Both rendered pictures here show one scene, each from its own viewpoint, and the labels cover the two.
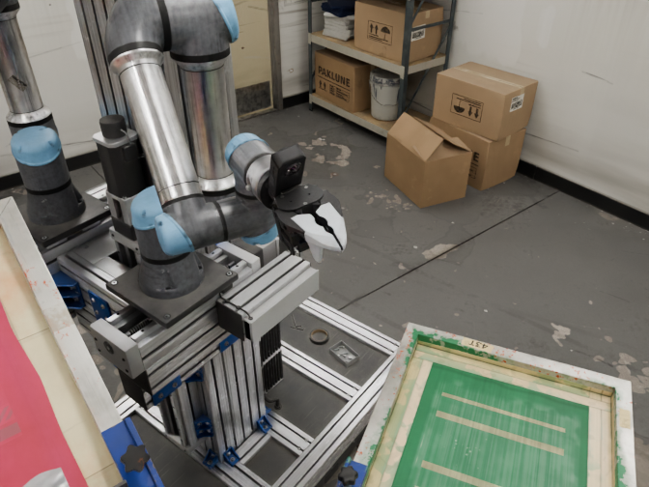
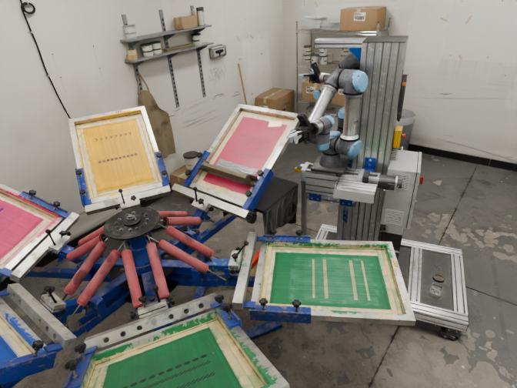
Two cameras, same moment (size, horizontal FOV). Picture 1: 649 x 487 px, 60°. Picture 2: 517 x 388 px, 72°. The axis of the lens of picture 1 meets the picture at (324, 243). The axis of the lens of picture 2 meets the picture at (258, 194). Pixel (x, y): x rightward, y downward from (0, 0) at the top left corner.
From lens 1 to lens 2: 171 cm
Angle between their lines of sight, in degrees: 63
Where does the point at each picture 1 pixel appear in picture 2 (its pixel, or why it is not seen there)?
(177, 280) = (324, 161)
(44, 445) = (260, 165)
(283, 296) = (352, 191)
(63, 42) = (501, 95)
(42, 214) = not seen: hidden behind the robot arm
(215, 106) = (348, 110)
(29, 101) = not seen: hidden behind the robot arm
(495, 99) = not seen: outside the picture
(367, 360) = (441, 302)
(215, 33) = (350, 87)
